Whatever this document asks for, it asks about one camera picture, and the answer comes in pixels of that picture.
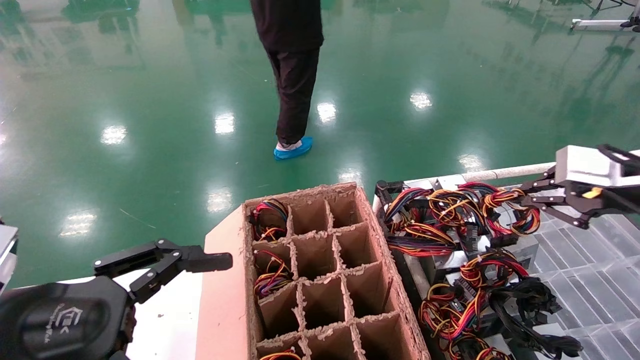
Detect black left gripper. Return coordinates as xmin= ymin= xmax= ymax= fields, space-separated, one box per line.
xmin=0 ymin=275 xmax=136 ymax=360

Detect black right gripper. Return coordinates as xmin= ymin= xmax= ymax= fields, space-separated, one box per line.
xmin=519 ymin=169 xmax=640 ymax=230

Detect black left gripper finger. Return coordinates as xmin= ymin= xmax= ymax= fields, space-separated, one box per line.
xmin=92 ymin=239 xmax=234 ymax=304

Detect brown cardboard divider box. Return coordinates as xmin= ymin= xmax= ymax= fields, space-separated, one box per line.
xmin=194 ymin=181 xmax=432 ymax=360

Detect clear plastic compartment tray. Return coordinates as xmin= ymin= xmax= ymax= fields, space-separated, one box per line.
xmin=520 ymin=209 xmax=640 ymax=360

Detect white stand base bar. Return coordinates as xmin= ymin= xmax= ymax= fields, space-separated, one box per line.
xmin=570 ymin=14 xmax=640 ymax=34

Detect person in black clothes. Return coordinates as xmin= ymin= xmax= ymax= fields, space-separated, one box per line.
xmin=250 ymin=0 xmax=325 ymax=162

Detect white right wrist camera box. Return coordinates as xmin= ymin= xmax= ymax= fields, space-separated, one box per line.
xmin=554 ymin=144 xmax=640 ymax=189

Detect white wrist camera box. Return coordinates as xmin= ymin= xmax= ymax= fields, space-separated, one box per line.
xmin=554 ymin=144 xmax=640 ymax=189
xmin=0 ymin=224 xmax=19 ymax=294

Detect power supplies with wires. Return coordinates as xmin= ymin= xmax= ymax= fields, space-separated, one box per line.
xmin=372 ymin=161 xmax=558 ymax=360

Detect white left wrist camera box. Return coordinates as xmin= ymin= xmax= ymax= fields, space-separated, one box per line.
xmin=0 ymin=224 xmax=19 ymax=294

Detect power supply with black cables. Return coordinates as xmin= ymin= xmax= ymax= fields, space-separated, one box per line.
xmin=487 ymin=276 xmax=584 ymax=359

